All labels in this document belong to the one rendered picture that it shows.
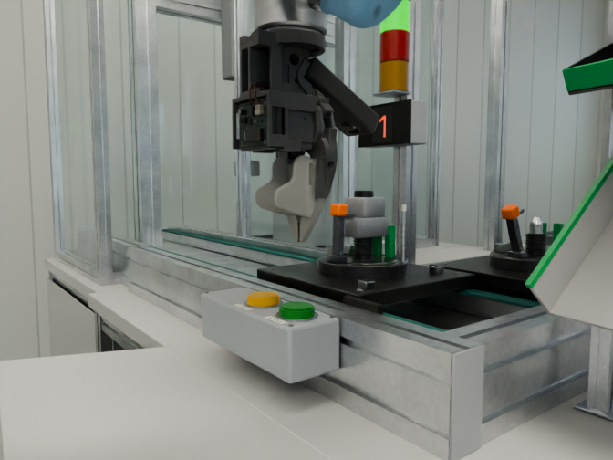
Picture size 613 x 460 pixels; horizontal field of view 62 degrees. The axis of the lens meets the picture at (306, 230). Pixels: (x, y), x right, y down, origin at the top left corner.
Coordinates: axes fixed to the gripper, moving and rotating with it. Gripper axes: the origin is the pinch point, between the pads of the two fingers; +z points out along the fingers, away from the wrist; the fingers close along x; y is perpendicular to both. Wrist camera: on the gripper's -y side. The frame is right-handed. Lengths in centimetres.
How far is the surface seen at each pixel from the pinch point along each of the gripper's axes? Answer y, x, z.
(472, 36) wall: -296, -190, -112
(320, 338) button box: 0.2, 2.9, 11.4
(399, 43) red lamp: -31.1, -15.8, -28.2
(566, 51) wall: -375, -160, -108
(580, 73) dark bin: -12.7, 22.5, -14.7
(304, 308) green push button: 1.1, 1.1, 8.4
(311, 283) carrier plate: -8.8, -10.4, 8.6
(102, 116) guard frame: -1, -81, -20
